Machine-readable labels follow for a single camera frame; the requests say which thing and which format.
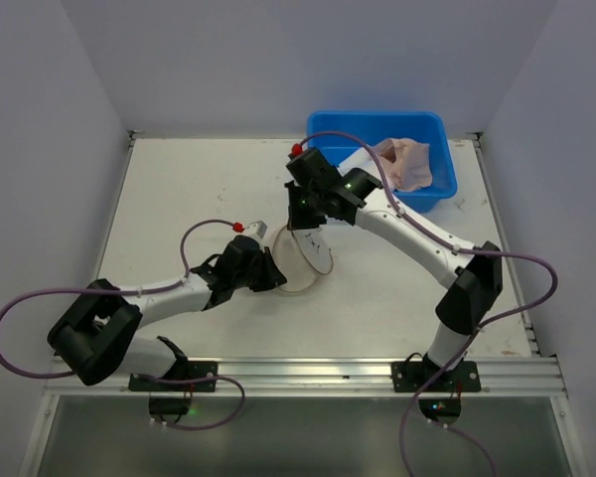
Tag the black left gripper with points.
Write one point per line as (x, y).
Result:
(260, 268)

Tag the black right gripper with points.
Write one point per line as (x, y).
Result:
(304, 211)

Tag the white mesh laundry bag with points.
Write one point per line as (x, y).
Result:
(303, 257)

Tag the white padded bra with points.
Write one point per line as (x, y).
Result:
(360, 159)

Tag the pink beige bra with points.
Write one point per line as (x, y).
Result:
(405, 163)

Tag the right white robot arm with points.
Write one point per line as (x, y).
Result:
(472, 275)

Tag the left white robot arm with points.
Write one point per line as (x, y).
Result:
(96, 336)

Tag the blue plastic bin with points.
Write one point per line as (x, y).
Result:
(372, 127)

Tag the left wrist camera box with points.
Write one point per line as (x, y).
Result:
(255, 230)

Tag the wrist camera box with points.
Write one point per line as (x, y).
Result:
(255, 230)
(295, 151)

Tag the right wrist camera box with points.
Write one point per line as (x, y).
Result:
(295, 151)

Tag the aluminium front rail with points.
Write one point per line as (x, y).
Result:
(343, 378)

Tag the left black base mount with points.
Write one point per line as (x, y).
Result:
(171, 400)

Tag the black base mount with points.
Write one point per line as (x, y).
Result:
(409, 375)
(171, 400)

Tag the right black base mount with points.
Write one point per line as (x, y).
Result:
(409, 375)

